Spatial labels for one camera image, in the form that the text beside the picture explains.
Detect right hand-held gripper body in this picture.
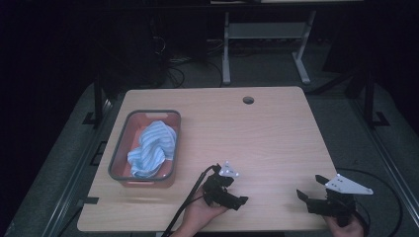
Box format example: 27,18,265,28
309,173,375,229

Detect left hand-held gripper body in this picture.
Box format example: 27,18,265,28
202,160,241,208

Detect person's left hand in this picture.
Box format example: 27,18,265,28
179,195,229,237

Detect person's right hand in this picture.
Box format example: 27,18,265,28
323,213,366,237

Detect blue striped cloth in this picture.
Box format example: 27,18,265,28
126,119,178,179

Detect black upright stand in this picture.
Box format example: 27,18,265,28
81,73,106,129
362,70,391,129

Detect pink basket with grey rim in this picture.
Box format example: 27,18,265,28
107,109,183,189

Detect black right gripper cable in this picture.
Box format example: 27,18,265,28
335,167,404,237

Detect metal floor rail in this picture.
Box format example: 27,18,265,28
350,98,419,229
41,97,117,237

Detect black floor cables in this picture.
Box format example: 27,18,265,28
149,16,225,89

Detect grey metal desk frame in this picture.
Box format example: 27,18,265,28
221,9,318,87

